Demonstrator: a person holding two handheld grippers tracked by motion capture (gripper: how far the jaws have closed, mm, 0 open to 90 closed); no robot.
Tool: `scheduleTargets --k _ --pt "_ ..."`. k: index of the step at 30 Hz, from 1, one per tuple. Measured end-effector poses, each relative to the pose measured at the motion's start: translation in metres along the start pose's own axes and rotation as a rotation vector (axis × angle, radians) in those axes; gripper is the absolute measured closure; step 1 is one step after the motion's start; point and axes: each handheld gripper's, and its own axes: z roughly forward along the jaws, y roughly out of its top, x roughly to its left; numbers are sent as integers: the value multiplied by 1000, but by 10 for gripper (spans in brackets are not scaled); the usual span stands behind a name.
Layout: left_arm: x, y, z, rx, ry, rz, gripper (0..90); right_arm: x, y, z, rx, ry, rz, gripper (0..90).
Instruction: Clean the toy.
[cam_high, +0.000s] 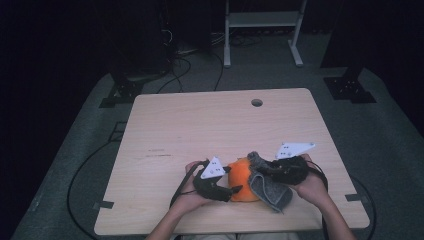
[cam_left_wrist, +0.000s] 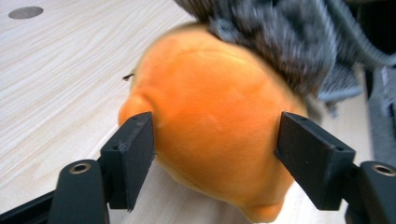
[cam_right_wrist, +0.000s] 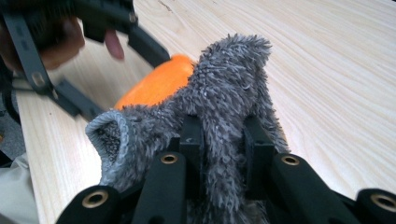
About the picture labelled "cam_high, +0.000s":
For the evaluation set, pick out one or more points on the person's right hand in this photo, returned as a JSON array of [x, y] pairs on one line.
[[315, 190]]

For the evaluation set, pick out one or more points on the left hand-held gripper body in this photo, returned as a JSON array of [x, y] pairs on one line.
[[208, 188]]

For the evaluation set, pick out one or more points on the white metal stand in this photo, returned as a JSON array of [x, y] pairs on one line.
[[263, 19]]

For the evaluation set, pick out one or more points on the person's left hand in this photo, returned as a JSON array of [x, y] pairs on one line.
[[190, 200]]

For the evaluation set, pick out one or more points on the grey fluffy cloth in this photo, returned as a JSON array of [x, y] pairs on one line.
[[271, 193]]

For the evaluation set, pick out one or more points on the orange plush ball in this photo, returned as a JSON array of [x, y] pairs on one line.
[[240, 181]]

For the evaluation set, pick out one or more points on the black stand base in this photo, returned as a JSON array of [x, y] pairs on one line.
[[348, 88], [121, 93]]

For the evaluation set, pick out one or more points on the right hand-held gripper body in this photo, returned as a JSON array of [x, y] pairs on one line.
[[290, 171]]

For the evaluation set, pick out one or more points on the grey tape strip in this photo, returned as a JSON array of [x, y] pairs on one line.
[[104, 204], [353, 197]]

